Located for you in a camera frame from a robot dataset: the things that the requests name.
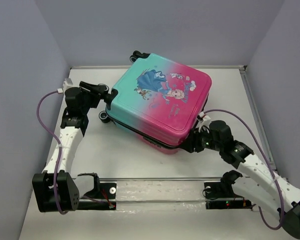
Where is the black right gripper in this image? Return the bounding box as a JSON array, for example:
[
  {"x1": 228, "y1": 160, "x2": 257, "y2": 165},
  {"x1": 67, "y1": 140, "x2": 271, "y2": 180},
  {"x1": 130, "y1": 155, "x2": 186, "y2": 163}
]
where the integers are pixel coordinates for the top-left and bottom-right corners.
[{"x1": 178, "y1": 125, "x2": 223, "y2": 152}]

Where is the pink and teal kids suitcase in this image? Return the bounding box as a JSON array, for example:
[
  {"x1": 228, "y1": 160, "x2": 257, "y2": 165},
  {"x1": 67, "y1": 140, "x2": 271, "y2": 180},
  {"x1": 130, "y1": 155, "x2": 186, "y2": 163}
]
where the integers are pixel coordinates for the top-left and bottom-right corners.
[{"x1": 99, "y1": 50, "x2": 212, "y2": 154}]

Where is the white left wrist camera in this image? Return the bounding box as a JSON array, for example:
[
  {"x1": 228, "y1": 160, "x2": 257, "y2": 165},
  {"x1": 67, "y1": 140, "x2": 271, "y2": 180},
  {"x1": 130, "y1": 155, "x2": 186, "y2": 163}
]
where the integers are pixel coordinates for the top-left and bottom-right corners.
[{"x1": 62, "y1": 78, "x2": 74, "y2": 93}]

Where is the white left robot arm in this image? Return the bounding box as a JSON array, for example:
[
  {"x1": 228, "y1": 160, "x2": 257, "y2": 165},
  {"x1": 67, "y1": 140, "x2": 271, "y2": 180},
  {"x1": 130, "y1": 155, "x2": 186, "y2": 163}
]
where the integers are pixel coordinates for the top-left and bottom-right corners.
[{"x1": 32, "y1": 79, "x2": 109, "y2": 215}]

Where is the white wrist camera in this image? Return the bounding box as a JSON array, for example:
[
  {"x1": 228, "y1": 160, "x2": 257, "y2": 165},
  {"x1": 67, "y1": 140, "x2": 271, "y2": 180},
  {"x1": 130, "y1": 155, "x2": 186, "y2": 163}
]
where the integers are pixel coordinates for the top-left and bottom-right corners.
[
  {"x1": 197, "y1": 111, "x2": 211, "y2": 132},
  {"x1": 62, "y1": 78, "x2": 74, "y2": 93}
]

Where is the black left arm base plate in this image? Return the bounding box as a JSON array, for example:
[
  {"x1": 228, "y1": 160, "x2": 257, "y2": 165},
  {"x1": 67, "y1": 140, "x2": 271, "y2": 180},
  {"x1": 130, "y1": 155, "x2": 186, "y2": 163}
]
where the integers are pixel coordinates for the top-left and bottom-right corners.
[{"x1": 78, "y1": 181, "x2": 117, "y2": 211}]

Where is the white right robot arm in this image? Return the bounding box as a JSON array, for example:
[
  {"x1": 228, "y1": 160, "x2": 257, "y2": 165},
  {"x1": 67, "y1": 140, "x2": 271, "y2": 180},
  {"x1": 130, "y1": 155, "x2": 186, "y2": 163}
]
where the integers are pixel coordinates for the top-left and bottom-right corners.
[{"x1": 181, "y1": 120, "x2": 300, "y2": 240}]

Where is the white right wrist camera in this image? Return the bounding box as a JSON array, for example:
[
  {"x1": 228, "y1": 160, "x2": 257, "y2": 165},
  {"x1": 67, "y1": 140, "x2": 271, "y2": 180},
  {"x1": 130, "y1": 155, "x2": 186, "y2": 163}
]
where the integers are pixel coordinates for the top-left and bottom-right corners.
[{"x1": 197, "y1": 111, "x2": 211, "y2": 132}]

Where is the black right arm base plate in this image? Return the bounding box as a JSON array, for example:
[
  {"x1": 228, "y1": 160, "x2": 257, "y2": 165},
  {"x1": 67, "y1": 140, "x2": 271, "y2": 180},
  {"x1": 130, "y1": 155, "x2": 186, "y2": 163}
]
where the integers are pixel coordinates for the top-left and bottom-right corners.
[{"x1": 202, "y1": 181, "x2": 255, "y2": 210}]

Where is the silver aluminium rail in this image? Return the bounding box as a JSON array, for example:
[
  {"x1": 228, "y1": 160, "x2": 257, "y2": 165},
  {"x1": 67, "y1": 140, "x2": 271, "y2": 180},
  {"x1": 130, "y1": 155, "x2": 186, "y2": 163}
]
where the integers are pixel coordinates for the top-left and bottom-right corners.
[{"x1": 99, "y1": 177, "x2": 221, "y2": 182}]

